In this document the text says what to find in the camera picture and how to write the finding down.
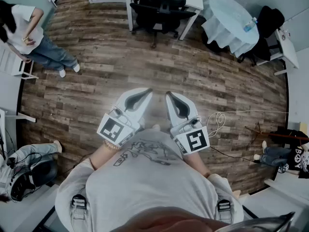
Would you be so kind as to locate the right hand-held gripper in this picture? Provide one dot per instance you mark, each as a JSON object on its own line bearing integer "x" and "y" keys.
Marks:
{"x": 196, "y": 140}

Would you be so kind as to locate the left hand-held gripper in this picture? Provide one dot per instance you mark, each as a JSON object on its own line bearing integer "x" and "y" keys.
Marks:
{"x": 111, "y": 129}

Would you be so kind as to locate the black office chair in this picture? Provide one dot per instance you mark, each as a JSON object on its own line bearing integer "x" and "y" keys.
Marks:
{"x": 159, "y": 16}

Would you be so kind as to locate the person's right forearm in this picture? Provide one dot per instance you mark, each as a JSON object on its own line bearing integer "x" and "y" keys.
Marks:
{"x": 200, "y": 164}

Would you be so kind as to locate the person's left forearm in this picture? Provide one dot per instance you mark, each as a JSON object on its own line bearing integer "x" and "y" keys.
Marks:
{"x": 102, "y": 157}

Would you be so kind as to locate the black chair with draped jacket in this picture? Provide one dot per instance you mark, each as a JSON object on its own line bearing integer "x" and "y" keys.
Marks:
{"x": 270, "y": 20}

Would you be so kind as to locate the person's white shoe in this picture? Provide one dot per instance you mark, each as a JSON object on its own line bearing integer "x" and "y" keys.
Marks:
{"x": 156, "y": 127}

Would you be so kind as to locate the person's grey printed t-shirt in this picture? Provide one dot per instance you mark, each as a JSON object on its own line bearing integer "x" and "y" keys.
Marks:
{"x": 149, "y": 182}

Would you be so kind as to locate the long wooden stick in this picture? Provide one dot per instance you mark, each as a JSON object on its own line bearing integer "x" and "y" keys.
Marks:
{"x": 277, "y": 134}

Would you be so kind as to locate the round table with pale tablecloth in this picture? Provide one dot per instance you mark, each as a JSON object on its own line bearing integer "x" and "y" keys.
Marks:
{"x": 229, "y": 20}

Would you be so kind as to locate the clear plastic water bottle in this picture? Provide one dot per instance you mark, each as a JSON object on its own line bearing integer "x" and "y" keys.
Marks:
{"x": 249, "y": 25}

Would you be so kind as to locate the person's face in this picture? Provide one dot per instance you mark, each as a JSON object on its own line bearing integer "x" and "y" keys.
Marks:
{"x": 164, "y": 222}

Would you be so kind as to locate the cardboard box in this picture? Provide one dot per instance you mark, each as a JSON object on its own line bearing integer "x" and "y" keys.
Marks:
{"x": 304, "y": 127}

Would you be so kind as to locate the small white side table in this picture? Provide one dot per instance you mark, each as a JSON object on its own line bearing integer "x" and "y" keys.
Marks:
{"x": 12, "y": 64}

